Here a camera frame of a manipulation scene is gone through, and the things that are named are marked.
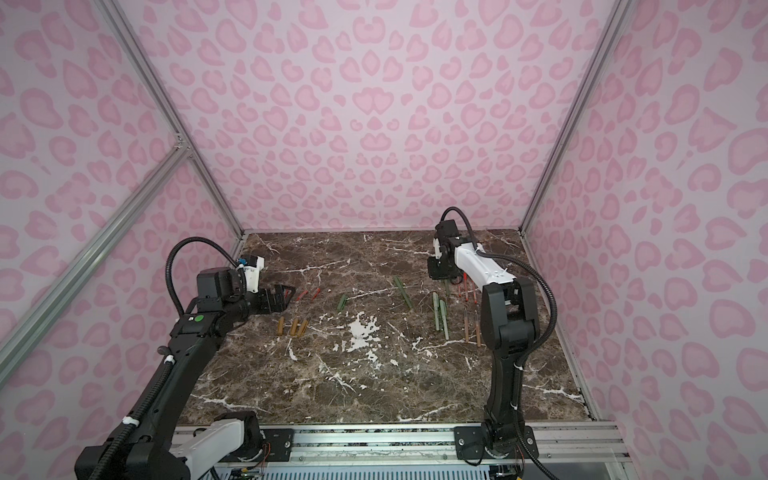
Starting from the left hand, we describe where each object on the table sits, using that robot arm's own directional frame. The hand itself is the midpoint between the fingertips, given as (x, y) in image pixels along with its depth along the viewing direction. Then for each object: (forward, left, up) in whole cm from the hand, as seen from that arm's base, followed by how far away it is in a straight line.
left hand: (280, 285), depth 79 cm
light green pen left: (+7, -44, -21) cm, 49 cm away
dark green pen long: (+10, -34, -21) cm, 41 cm away
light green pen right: (+2, -46, -20) cm, 50 cm away
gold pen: (-2, -53, -21) cm, 57 cm away
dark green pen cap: (+7, -13, -21) cm, 25 cm away
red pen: (+10, -52, -20) cm, 57 cm away
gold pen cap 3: (-3, -2, -20) cm, 20 cm away
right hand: (+13, -45, -12) cm, 48 cm away
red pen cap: (+9, -4, -20) cm, 23 cm away
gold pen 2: (-7, -55, -20) cm, 59 cm away
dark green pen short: (+12, -49, -22) cm, 54 cm away
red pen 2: (+8, -57, -21) cm, 61 cm away
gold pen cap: (-1, +5, -20) cm, 21 cm away
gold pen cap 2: (-2, +2, -21) cm, 21 cm away
